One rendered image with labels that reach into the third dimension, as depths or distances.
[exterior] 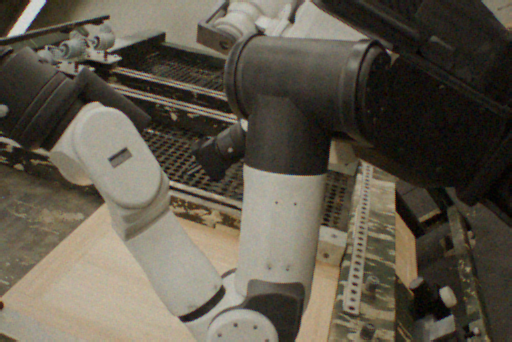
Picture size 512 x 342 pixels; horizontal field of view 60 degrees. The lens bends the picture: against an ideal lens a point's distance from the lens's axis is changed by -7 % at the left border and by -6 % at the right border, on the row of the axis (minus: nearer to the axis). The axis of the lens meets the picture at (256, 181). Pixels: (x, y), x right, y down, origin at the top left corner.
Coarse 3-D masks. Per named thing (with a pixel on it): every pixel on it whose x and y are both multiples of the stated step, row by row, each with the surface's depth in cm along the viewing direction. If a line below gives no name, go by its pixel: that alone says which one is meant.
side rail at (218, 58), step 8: (160, 48) 241; (168, 48) 240; (176, 48) 239; (184, 48) 240; (192, 48) 243; (176, 56) 241; (184, 56) 240; (192, 56) 239; (200, 56) 238; (208, 56) 237; (216, 56) 237; (224, 56) 239; (208, 64) 239; (216, 64) 238; (224, 64) 236
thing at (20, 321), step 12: (0, 312) 72; (12, 312) 73; (0, 324) 70; (12, 324) 71; (24, 324) 71; (36, 324) 72; (0, 336) 69; (12, 336) 69; (24, 336) 69; (36, 336) 70; (48, 336) 70; (60, 336) 71; (72, 336) 72
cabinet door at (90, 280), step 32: (96, 224) 102; (192, 224) 109; (64, 256) 91; (96, 256) 93; (128, 256) 95; (224, 256) 102; (32, 288) 81; (64, 288) 84; (96, 288) 85; (128, 288) 87; (320, 288) 97; (64, 320) 77; (96, 320) 79; (128, 320) 80; (160, 320) 82; (320, 320) 89
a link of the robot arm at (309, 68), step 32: (256, 64) 46; (288, 64) 45; (320, 64) 43; (256, 96) 47; (288, 96) 45; (320, 96) 43; (256, 128) 48; (288, 128) 46; (320, 128) 47; (256, 160) 48; (288, 160) 47; (320, 160) 48
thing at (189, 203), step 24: (0, 144) 116; (24, 168) 117; (48, 168) 115; (96, 192) 114; (192, 192) 112; (192, 216) 110; (216, 216) 108; (240, 216) 107; (336, 240) 105; (336, 264) 105
